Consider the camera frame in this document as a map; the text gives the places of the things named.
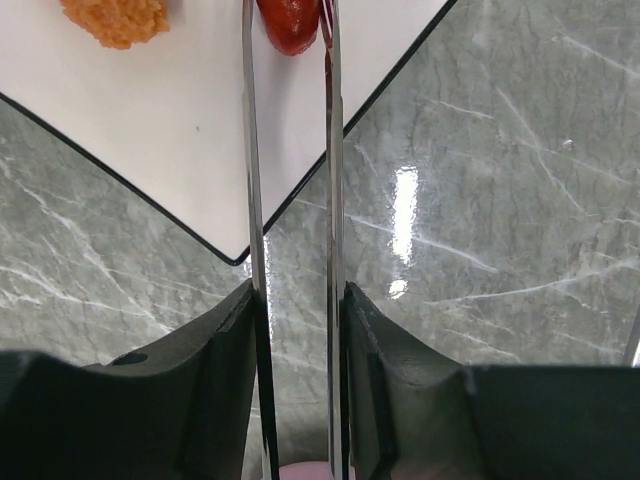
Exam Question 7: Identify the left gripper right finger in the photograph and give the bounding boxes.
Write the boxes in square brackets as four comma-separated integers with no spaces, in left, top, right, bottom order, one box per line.
[345,284,639,479]

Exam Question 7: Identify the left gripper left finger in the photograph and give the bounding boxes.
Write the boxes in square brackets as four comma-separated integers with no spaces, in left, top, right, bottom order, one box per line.
[1,283,256,479]

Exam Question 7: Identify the orange fried nugget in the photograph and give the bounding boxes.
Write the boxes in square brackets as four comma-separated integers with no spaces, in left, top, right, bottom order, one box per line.
[60,0,170,50]

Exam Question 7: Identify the red sausage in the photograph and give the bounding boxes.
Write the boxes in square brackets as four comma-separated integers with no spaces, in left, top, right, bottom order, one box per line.
[257,0,320,56]

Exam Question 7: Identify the metal food tongs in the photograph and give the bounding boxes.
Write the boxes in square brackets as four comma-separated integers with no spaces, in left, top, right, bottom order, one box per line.
[241,1,352,479]

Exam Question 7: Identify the white square plate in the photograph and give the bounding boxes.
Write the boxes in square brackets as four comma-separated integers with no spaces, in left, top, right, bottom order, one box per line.
[0,0,460,266]

